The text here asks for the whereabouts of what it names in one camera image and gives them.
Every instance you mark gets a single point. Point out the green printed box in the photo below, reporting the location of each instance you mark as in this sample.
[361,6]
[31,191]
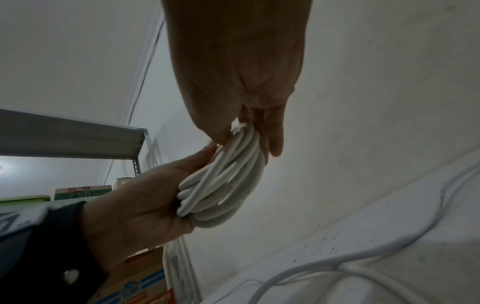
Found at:
[80,192]

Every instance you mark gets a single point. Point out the green tray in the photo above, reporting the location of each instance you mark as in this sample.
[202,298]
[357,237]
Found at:
[22,198]

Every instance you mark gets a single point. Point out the grey metal shelf rack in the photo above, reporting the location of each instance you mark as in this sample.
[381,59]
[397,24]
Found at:
[67,133]

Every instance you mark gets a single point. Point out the person's right hand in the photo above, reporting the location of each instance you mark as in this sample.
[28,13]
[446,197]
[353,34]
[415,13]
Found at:
[240,59]

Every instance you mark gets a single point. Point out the person's left hand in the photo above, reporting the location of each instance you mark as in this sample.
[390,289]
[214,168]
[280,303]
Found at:
[138,207]

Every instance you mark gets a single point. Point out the brown cardboard box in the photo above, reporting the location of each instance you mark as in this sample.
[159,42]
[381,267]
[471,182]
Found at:
[138,276]

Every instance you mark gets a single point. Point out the person's left forearm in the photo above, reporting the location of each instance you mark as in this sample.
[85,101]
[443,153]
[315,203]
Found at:
[48,252]

